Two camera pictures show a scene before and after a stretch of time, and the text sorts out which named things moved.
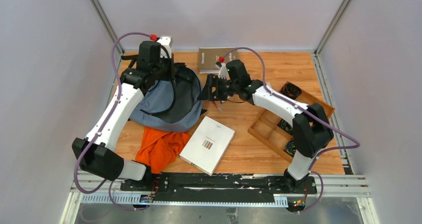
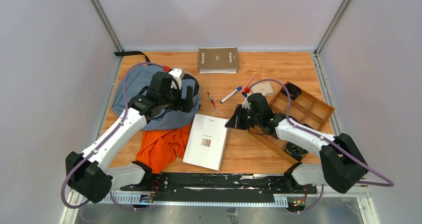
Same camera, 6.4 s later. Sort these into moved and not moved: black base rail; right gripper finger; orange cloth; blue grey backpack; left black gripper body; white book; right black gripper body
Moved: right gripper finger; white book; right black gripper body; left black gripper body; blue grey backpack
Not moved: black base rail; orange cloth
